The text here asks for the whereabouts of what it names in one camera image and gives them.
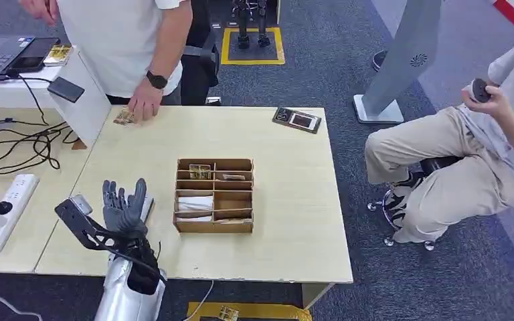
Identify black laptop cable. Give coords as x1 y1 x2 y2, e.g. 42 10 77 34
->
0 74 54 127

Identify person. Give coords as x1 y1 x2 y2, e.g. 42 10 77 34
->
17 0 193 124
364 28 514 245

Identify person's right hand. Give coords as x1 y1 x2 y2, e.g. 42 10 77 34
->
19 0 59 26

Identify chrome wheeled stool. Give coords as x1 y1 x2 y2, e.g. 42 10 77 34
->
366 154 464 252

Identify stack of gold cards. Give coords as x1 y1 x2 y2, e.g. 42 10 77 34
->
43 44 74 68

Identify grey standing panel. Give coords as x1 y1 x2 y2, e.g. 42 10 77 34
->
353 0 443 125

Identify black wristwatch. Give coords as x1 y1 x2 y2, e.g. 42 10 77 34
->
145 70 169 90

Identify white desk riser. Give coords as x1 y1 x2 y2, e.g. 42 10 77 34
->
0 46 112 148

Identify tangled black cable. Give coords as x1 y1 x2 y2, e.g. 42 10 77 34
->
0 108 79 218

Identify yellow floor tape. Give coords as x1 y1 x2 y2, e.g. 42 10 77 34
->
187 302 312 321

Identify black office chair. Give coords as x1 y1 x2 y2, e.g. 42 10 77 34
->
180 0 221 106

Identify thin white cable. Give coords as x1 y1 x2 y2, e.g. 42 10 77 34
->
183 280 215 321

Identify black phone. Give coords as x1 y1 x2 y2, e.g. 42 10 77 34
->
47 76 86 104

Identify gold card on floor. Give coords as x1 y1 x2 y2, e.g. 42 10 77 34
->
218 306 240 321

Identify person's left hand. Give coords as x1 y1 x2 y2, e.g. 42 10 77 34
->
127 82 165 124
460 84 513 121

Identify gold printed card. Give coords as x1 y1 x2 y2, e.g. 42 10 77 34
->
113 108 137 126

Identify black tablet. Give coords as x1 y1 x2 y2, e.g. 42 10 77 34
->
6 37 62 74

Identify dark framed card holder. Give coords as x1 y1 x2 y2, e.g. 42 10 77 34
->
272 107 323 134

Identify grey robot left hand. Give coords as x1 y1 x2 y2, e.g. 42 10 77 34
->
102 178 149 238

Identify thick white card stack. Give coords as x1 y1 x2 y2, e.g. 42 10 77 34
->
177 196 214 212

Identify wooden compartment card box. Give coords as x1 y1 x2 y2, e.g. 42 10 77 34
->
173 158 255 234

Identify black shoe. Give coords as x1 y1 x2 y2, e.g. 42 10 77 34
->
371 49 389 73

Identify gold card in box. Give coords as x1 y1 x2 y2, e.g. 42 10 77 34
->
188 164 213 181

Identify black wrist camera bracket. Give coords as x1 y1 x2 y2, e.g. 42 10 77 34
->
54 198 168 284

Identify yellow bordered floor mat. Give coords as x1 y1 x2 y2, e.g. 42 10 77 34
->
220 27 285 66

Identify white power strip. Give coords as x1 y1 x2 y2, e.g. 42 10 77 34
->
0 174 41 257

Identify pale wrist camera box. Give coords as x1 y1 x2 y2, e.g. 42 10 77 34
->
70 195 94 217

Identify black robot legs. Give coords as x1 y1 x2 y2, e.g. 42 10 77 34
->
231 0 271 49

